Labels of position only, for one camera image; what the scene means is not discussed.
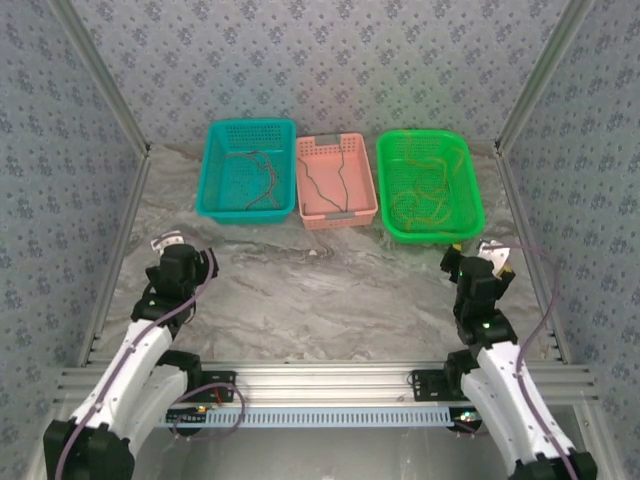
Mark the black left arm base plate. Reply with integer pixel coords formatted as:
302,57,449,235
164,370,238,404

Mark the aluminium frame post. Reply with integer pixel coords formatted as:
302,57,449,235
49,0,152,157
493,0,596,157

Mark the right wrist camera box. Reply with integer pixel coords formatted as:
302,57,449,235
477,238,514,275

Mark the blue-grey slotted cable duct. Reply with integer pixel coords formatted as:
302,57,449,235
158,405,454,430

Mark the yellow-green striped cable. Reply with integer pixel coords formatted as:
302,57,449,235
434,149,454,221
402,130,466,169
392,189,451,234
404,199,454,236

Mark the green perforated plastic basket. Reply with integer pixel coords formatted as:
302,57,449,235
375,128,487,246

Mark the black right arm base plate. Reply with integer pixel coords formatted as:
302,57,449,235
409,368,471,404

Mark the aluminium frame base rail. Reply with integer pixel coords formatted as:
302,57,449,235
52,362,600,407

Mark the teal perforated plastic basket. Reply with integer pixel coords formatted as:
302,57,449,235
195,118,297,227

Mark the small black controller board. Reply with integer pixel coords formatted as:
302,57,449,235
166,407,209,427
452,409,484,432

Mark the pink perforated plastic basket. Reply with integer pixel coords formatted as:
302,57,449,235
295,132,379,231

